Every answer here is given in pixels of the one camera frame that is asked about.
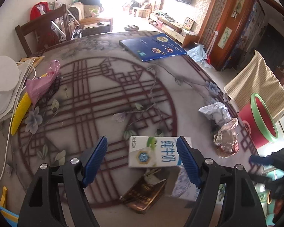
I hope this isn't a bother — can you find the silver foil wrapper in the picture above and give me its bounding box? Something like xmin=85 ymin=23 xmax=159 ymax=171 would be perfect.
xmin=213 ymin=118 xmax=239 ymax=158

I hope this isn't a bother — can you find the brown gold cigarette box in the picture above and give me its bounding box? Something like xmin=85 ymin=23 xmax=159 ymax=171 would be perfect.
xmin=120 ymin=168 xmax=170 ymax=214

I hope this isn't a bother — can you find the white power cable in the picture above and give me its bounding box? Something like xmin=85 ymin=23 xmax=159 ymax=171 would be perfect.
xmin=0 ymin=61 xmax=37 ymax=183

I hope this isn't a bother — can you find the wooden sofa with cushions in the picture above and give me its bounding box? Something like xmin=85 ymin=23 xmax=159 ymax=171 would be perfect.
xmin=68 ymin=0 xmax=113 ymax=37

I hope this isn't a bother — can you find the stack of white papers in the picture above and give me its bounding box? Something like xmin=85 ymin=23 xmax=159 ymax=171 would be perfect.
xmin=0 ymin=58 xmax=34 ymax=120

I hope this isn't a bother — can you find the white desk lamp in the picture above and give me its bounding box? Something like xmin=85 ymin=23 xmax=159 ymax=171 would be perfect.
xmin=0 ymin=56 xmax=20 ymax=114

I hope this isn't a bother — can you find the pink plastic snack bag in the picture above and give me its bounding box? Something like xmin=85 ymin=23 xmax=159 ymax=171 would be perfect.
xmin=26 ymin=60 xmax=60 ymax=108

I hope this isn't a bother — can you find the white green milk carton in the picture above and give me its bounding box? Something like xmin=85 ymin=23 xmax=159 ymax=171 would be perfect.
xmin=128 ymin=136 xmax=182 ymax=168

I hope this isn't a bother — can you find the blue hardcover book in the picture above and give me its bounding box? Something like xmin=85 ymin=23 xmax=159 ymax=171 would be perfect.
xmin=119 ymin=33 xmax=187 ymax=61

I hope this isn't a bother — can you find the yellow silicone banana case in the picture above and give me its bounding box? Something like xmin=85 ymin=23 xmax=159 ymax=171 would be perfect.
xmin=10 ymin=73 xmax=48 ymax=136

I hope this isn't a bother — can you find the beige checked chair cover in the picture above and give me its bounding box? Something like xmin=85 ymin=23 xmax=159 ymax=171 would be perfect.
xmin=224 ymin=51 xmax=284 ymax=121

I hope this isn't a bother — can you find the low wooden tv cabinet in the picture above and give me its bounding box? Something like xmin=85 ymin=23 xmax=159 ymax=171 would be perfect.
xmin=149 ymin=13 xmax=199 ymax=48

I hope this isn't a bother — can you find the small rolling stool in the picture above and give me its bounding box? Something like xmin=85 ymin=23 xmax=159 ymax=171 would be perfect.
xmin=124 ymin=25 xmax=139 ymax=31

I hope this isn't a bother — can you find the red green trash bin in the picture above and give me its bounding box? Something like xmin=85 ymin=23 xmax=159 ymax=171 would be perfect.
xmin=239 ymin=93 xmax=279 ymax=149

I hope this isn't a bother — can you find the white paper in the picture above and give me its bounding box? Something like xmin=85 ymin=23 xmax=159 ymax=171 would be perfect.
xmin=198 ymin=101 xmax=231 ymax=127

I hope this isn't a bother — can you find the light blue plastic bag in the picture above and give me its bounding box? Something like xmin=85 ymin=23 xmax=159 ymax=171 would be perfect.
xmin=187 ymin=44 xmax=207 ymax=62

